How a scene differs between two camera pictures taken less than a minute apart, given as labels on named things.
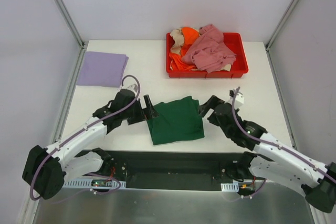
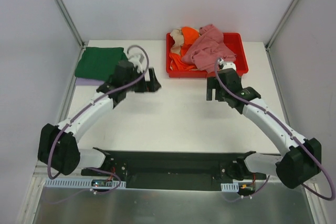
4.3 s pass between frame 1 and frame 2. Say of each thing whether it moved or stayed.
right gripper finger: moved
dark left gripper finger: moved
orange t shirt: stayed
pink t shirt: stayed
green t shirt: moved
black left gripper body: moved
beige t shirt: stayed
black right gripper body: moved
